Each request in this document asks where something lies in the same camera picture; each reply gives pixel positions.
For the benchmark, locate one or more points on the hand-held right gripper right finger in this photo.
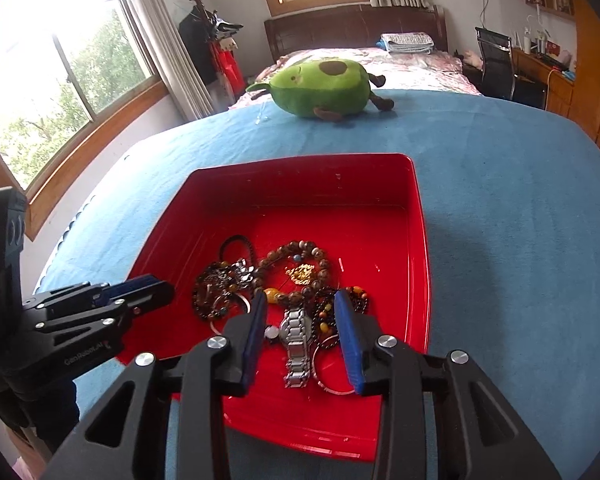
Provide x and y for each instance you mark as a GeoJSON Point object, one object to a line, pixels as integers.
{"type": "Point", "coordinates": [347, 340]}

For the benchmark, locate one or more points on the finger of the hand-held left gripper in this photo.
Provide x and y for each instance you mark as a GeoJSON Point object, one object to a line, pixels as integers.
{"type": "Point", "coordinates": [150, 300]}
{"type": "Point", "coordinates": [130, 284]}

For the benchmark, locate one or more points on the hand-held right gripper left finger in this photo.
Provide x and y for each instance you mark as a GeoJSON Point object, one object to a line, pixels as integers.
{"type": "Point", "coordinates": [257, 330]}

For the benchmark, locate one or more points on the silver wrist watch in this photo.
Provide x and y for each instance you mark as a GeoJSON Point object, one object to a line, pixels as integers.
{"type": "Point", "coordinates": [297, 332]}

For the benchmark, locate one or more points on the silver bangle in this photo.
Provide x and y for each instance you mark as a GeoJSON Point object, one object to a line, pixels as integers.
{"type": "Point", "coordinates": [330, 389]}

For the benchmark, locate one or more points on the gold brooch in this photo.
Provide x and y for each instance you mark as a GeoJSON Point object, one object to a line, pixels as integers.
{"type": "Point", "coordinates": [300, 274]}

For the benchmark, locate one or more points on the red box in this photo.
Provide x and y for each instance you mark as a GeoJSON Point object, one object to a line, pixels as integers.
{"type": "Point", "coordinates": [330, 200]}

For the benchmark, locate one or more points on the person's left forearm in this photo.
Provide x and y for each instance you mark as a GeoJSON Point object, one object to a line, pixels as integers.
{"type": "Point", "coordinates": [40, 415]}

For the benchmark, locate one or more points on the blue blanket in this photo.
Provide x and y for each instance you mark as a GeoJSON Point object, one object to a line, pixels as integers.
{"type": "Point", "coordinates": [505, 210]}

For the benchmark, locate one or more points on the red bag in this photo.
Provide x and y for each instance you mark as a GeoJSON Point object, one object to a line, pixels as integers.
{"type": "Point", "coordinates": [230, 70]}

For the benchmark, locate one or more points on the green avocado plush toy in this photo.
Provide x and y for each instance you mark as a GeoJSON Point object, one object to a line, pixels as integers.
{"type": "Point", "coordinates": [320, 90]}

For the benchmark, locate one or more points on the coat rack with clothes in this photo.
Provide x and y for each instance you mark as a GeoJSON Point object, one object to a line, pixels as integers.
{"type": "Point", "coordinates": [197, 45]}

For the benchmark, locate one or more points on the folded patterned towel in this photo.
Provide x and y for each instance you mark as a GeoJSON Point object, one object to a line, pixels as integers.
{"type": "Point", "coordinates": [407, 42]}

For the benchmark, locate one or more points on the dark wooden bed headboard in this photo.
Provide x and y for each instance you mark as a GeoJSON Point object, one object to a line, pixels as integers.
{"type": "Point", "coordinates": [330, 30]}

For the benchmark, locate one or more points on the pink plush toy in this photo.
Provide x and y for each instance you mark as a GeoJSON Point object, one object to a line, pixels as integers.
{"type": "Point", "coordinates": [472, 57]}

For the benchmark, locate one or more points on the black office chair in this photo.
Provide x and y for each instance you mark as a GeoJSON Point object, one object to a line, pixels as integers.
{"type": "Point", "coordinates": [495, 60]}

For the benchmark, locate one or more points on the wooden desk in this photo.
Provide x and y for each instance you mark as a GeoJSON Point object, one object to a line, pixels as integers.
{"type": "Point", "coordinates": [530, 67]}

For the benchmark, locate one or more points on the white bottle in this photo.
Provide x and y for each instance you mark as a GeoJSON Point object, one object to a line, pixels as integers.
{"type": "Point", "coordinates": [527, 42]}

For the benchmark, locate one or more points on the wooden wardrobe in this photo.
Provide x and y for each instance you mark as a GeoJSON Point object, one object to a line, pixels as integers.
{"type": "Point", "coordinates": [595, 85]}

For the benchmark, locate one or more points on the large wooden frame window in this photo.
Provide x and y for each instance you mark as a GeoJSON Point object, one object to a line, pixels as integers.
{"type": "Point", "coordinates": [105, 60]}

